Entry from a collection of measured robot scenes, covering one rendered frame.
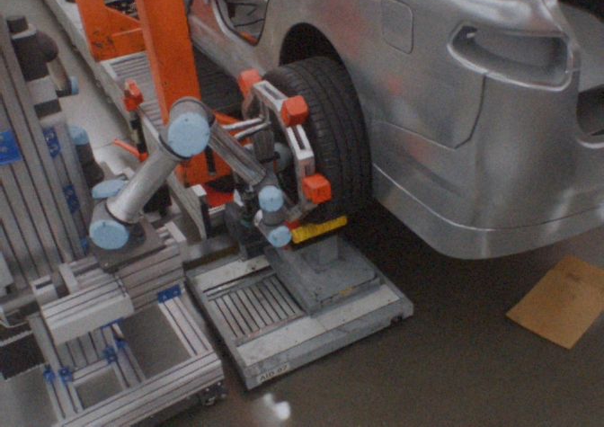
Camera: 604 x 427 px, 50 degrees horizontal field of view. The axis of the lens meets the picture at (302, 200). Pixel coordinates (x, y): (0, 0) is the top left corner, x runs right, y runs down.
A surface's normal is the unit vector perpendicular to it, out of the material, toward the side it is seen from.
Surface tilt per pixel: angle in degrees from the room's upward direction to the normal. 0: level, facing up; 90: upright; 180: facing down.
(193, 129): 85
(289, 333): 0
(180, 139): 85
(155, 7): 90
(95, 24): 90
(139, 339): 0
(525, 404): 0
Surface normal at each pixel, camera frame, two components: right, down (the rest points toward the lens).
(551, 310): -0.06, -0.82
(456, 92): -0.76, 0.41
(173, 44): 0.46, 0.47
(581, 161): 0.23, 0.54
